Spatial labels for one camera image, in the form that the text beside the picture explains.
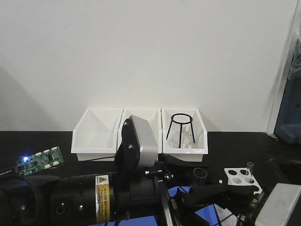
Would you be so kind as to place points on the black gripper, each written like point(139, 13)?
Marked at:
point(237, 199)

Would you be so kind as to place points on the large clear test tube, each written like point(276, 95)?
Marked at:
point(199, 177)

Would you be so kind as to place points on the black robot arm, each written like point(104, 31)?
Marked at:
point(132, 191)

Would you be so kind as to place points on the white test tube rack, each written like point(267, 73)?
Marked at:
point(242, 177)

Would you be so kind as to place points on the small clear test tube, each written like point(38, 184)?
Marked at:
point(250, 166)

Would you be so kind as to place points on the grey pegboard drying rack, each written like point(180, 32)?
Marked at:
point(288, 125)

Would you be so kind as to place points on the clear glass flask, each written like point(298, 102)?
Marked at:
point(182, 138)

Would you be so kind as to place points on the blue plastic tray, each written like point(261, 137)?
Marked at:
point(207, 213)

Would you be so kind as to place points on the right white storage bin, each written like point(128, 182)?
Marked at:
point(196, 153)

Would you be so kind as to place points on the white storage bin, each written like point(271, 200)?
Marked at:
point(196, 153)
point(95, 135)
point(152, 115)

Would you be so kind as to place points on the middle white storage bin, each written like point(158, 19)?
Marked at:
point(152, 115)

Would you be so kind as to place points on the black lab sink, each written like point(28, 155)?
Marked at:
point(285, 170)

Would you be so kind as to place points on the left white storage bin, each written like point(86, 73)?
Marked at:
point(95, 135)

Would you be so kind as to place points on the plastic bag of pegs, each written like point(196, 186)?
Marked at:
point(295, 68)

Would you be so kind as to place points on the green circuit board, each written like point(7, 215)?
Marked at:
point(31, 164)

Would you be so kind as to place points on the black wire tripod stand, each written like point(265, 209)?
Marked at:
point(180, 119)

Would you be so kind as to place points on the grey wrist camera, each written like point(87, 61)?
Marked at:
point(282, 207)
point(138, 146)

